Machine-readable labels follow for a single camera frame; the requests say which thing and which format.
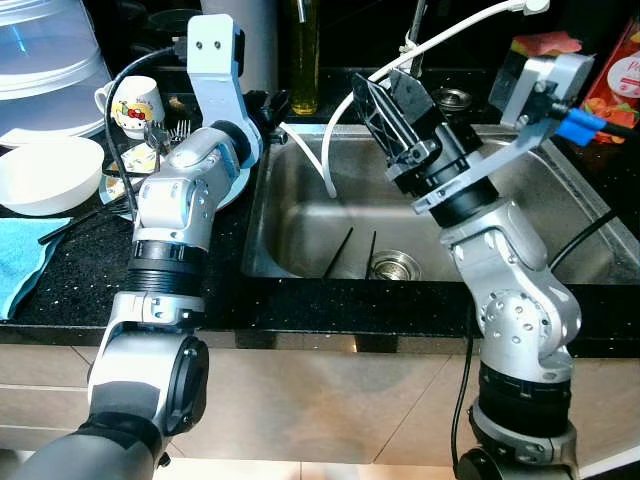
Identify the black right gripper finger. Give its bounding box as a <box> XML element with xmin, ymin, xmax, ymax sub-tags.
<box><xmin>388</xmin><ymin>68</ymin><xmax>439</xmax><ymax>143</ymax></box>
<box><xmin>350</xmin><ymin>76</ymin><xmax>418</xmax><ymax>169</ymax></box>

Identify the black chopstick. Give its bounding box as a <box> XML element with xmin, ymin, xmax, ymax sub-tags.
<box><xmin>362</xmin><ymin>232</ymin><xmax>378</xmax><ymax>276</ymax></box>
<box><xmin>322</xmin><ymin>228</ymin><xmax>354</xmax><ymax>279</ymax></box>

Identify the beige kitchen cabinet front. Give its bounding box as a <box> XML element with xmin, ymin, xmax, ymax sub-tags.
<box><xmin>0</xmin><ymin>333</ymin><xmax>640</xmax><ymax>469</ymax></box>

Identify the round metal counter cap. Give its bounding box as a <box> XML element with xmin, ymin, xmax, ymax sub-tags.
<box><xmin>437</xmin><ymin>88</ymin><xmax>473</xmax><ymax>111</ymax></box>

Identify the glass oil bottle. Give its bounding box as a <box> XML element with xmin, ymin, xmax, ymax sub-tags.
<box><xmin>290</xmin><ymin>0</ymin><xmax>321</xmax><ymax>116</ymax></box>

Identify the metal faucet with white tape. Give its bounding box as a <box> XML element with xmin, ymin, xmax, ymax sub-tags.
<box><xmin>405</xmin><ymin>0</ymin><xmax>431</xmax><ymax>81</ymax></box>

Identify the grey thermos with red sticker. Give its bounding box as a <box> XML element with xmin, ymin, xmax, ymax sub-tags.
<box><xmin>228</xmin><ymin>0</ymin><xmax>279</xmax><ymax>96</ymax></box>

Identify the metal sink drain strainer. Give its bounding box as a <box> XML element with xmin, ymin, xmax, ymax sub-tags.
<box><xmin>368</xmin><ymin>250</ymin><xmax>423</xmax><ymax>281</ymax></box>

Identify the white cartoon print mug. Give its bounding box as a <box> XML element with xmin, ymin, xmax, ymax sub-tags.
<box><xmin>95</xmin><ymin>75</ymin><xmax>166</xmax><ymax>139</ymax></box>

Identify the stainless steel sink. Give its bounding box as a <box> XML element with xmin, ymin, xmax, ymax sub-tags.
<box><xmin>240</xmin><ymin>122</ymin><xmax>640</xmax><ymax>286</ymax></box>

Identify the pink and yellow sponge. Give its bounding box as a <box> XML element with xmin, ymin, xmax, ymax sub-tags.
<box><xmin>510</xmin><ymin>32</ymin><xmax>583</xmax><ymax>59</ymax></box>

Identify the translucent plastic food cover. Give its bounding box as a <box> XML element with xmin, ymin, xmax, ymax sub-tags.
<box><xmin>0</xmin><ymin>0</ymin><xmax>113</xmax><ymax>149</ymax></box>

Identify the white bowl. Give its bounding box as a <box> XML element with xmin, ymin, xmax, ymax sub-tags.
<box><xmin>0</xmin><ymin>137</ymin><xmax>106</xmax><ymax>217</ymax></box>

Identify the blue cloth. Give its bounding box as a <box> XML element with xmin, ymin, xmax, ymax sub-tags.
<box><xmin>0</xmin><ymin>217</ymin><xmax>73</xmax><ymax>321</ymax></box>

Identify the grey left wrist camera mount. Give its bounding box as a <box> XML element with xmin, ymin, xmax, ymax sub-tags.
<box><xmin>185</xmin><ymin>15</ymin><xmax>263</xmax><ymax>166</ymax></box>

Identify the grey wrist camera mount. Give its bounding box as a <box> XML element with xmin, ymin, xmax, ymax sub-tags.
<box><xmin>415</xmin><ymin>50</ymin><xmax>598</xmax><ymax>216</ymax></box>
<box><xmin>185</xmin><ymin>15</ymin><xmax>263</xmax><ymax>166</ymax></box>

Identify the white water hose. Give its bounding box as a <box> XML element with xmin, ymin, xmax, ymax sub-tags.
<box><xmin>278</xmin><ymin>0</ymin><xmax>551</xmax><ymax>198</ymax></box>

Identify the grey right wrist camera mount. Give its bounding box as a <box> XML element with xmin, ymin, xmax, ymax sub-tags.
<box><xmin>415</xmin><ymin>50</ymin><xmax>598</xmax><ymax>216</ymax></box>

